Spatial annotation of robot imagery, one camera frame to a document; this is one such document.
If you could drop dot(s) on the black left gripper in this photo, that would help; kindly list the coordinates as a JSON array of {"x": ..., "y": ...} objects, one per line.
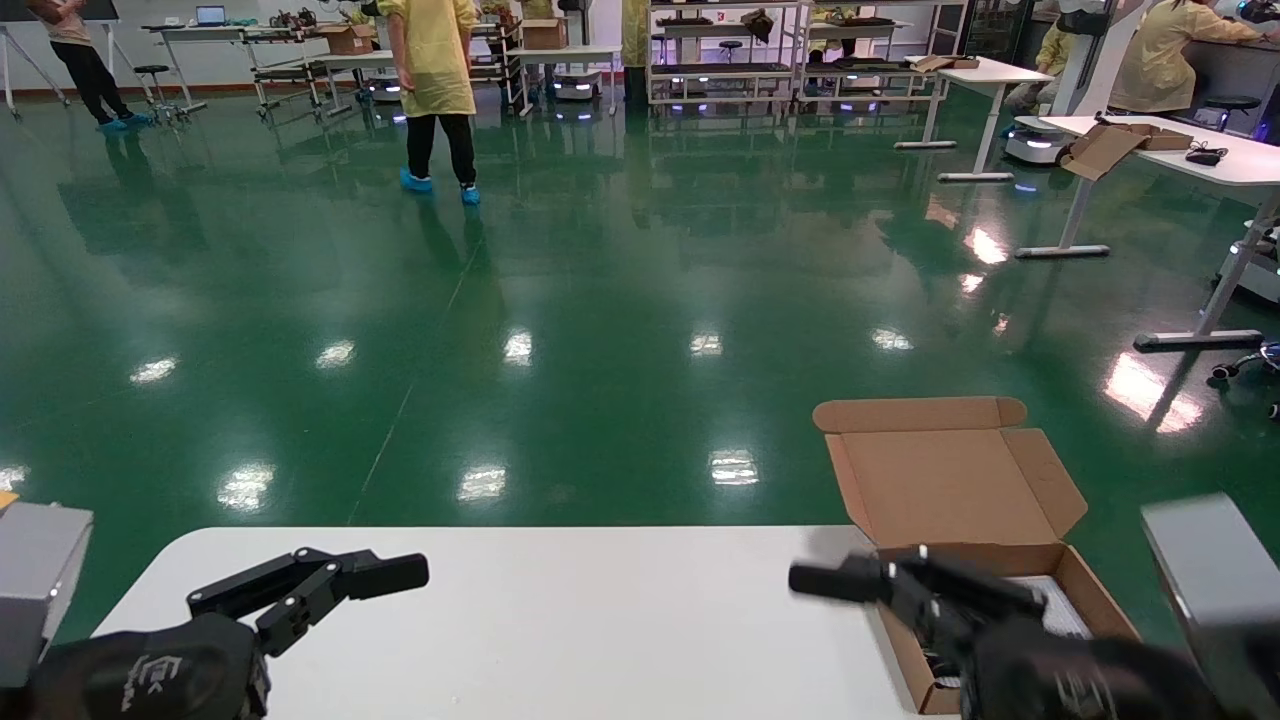
[{"x": 150, "y": 680}]

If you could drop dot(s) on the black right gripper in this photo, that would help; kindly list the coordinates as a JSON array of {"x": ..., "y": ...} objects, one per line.
[{"x": 1080, "y": 685}]

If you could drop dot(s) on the brown cardboard storage box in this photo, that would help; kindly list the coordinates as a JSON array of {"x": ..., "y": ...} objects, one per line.
[{"x": 950, "y": 490}]

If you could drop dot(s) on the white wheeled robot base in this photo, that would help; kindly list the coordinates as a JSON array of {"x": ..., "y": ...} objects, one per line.
[
  {"x": 577, "y": 86},
  {"x": 385, "y": 90},
  {"x": 1260, "y": 275}
]

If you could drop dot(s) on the open flat cardboard box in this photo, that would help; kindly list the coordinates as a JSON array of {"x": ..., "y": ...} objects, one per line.
[{"x": 1105, "y": 150}]

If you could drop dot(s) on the flat brown cardboard box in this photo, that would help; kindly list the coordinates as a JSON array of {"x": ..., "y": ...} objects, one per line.
[{"x": 940, "y": 62}]

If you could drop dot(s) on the white printed paper manual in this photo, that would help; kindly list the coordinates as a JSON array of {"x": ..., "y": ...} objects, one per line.
[{"x": 1065, "y": 615}]

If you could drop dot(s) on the black chair caster base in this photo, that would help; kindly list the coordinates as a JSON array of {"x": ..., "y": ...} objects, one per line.
[{"x": 1250, "y": 365}]

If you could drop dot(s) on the metal trolley rack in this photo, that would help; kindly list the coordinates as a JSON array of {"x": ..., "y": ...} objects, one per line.
[
  {"x": 495, "y": 65},
  {"x": 285, "y": 70}
]

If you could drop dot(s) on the white rectangular table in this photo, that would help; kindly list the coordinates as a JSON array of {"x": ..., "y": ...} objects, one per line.
[
  {"x": 990, "y": 75},
  {"x": 565, "y": 50},
  {"x": 345, "y": 60},
  {"x": 190, "y": 32}
]

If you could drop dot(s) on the standing person in yellow coat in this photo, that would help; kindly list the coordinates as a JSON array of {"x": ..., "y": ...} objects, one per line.
[{"x": 435, "y": 60}]

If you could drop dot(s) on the black round stool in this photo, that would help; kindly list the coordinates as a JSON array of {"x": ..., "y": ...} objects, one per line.
[
  {"x": 152, "y": 70},
  {"x": 1230, "y": 102}
]

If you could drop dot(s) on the crouching person in yellow coat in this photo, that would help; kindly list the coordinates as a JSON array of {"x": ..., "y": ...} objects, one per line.
[{"x": 1045, "y": 60}]

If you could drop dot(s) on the white wheeled robot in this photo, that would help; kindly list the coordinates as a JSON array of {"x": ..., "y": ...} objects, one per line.
[{"x": 1085, "y": 60}]

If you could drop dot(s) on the white table leg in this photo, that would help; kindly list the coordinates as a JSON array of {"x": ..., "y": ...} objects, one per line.
[{"x": 1240, "y": 165}]

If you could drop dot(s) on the open laptop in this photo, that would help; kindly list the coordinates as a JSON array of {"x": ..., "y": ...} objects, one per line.
[{"x": 210, "y": 15}]

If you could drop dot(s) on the person in beige top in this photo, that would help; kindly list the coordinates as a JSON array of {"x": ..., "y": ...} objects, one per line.
[{"x": 85, "y": 60}]

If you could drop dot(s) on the seated person in yellow coat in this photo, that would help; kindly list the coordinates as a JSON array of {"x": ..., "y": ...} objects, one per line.
[{"x": 1160, "y": 55}]

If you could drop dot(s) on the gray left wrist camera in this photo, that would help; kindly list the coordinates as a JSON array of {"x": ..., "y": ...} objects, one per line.
[{"x": 35, "y": 580}]

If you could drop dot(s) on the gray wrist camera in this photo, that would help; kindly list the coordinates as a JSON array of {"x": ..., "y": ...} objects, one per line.
[
  {"x": 1220, "y": 570},
  {"x": 35, "y": 580}
]

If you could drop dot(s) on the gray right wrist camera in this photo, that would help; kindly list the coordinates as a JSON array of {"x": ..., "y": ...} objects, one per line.
[{"x": 1220, "y": 570}]

